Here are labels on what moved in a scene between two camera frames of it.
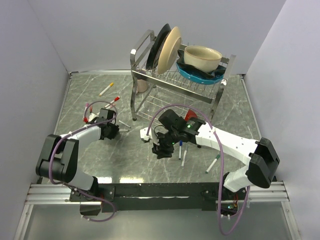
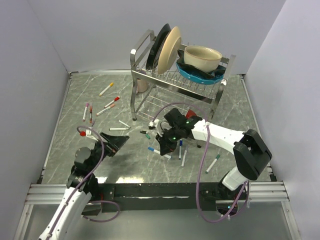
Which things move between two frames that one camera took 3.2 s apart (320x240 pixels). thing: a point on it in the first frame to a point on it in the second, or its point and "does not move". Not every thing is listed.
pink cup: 142,85 does not move
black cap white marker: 124,123 does not move
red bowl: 190,114 does not move
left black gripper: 115,129 to 114,143
